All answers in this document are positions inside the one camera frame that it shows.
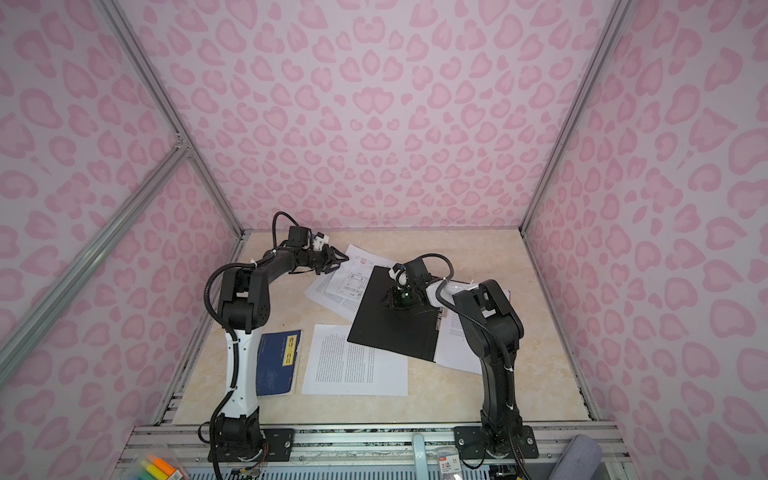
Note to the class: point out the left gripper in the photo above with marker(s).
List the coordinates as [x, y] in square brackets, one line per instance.
[329, 261]

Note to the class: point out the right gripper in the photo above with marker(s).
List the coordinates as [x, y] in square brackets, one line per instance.
[394, 300]

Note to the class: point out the orange and black folder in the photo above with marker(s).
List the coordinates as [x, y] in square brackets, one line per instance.
[411, 332]

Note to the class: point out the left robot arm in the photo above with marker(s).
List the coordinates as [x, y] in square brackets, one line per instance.
[237, 298]

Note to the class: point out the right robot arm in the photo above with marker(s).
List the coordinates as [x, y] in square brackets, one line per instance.
[502, 428]

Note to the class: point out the front printed paper sheet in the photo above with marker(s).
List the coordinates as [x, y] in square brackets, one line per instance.
[337, 367]

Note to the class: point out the blue book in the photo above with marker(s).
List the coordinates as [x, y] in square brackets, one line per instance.
[277, 363]

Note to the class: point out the small red label bag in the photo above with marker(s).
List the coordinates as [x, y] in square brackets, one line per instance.
[449, 463]

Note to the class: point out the grey cloth roll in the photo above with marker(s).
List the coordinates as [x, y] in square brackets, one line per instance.
[579, 461]

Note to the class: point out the highlighter marker pack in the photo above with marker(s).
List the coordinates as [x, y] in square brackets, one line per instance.
[153, 467]

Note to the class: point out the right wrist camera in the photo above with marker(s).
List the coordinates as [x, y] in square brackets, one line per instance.
[410, 274]

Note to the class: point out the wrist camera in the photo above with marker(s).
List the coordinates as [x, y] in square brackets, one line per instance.
[300, 237]
[410, 274]

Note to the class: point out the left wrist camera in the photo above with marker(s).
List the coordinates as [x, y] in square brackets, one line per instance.
[300, 237]

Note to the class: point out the light blue handle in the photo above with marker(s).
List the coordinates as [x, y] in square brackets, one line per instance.
[420, 457]

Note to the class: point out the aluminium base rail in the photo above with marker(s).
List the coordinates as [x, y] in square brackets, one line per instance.
[374, 451]

